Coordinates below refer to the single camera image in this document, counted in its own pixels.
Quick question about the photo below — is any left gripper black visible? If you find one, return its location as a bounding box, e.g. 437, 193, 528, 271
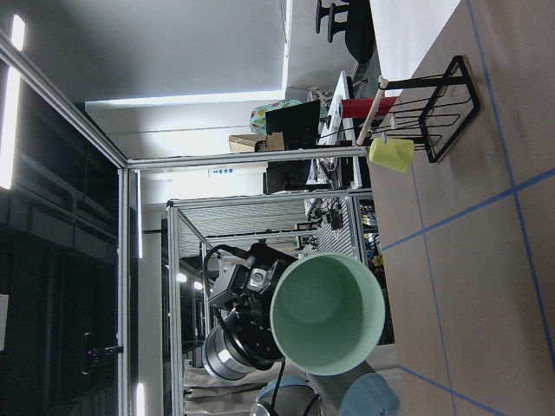
207, 243, 297, 330

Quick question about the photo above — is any green cup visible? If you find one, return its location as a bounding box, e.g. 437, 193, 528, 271
270, 253, 385, 376

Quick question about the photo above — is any yellow cup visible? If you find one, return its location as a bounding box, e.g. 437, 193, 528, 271
369, 139, 415, 173

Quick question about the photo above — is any red cylinder bottle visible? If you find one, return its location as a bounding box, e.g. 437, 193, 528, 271
339, 96, 397, 119

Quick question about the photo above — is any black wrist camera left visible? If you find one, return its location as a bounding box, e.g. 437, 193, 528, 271
208, 264, 280, 310

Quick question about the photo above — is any aluminium frame post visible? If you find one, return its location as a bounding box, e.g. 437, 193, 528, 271
127, 146, 367, 170

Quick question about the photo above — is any black wire cup rack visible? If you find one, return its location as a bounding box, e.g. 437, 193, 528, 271
356, 55, 480, 164

